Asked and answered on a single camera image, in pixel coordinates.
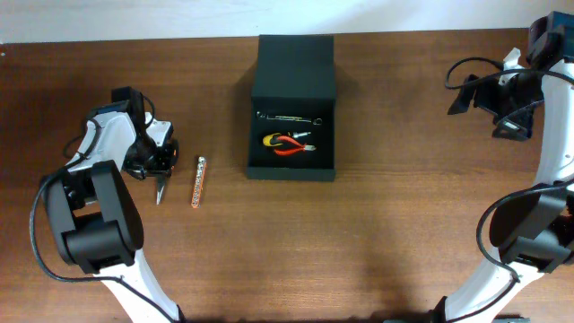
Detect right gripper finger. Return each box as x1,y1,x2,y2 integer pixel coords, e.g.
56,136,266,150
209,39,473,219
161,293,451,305
448,74,479,115
491,114,534,142

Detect orange long-nose pliers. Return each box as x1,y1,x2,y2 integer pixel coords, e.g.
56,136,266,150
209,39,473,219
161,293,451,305
155,151,178,205

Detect yellow black stubby screwdriver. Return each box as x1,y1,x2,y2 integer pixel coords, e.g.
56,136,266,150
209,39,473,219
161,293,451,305
262,132,310,147

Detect chrome combination wrench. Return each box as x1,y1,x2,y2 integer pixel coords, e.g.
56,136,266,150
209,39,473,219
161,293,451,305
256,111,323,126

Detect red small cutting pliers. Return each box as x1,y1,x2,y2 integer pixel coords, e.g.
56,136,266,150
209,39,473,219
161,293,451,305
274,144,317,156

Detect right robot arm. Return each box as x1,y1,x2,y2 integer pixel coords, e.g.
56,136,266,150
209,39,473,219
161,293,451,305
426,12,573,323

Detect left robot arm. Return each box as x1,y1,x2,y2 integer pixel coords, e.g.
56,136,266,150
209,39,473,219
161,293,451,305
33,86,185,322

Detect black open box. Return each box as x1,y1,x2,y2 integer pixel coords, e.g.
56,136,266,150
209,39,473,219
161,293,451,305
247,35,336,182

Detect orange socket bit rail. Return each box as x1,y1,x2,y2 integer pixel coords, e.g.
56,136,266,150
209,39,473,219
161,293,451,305
191,156,207,208

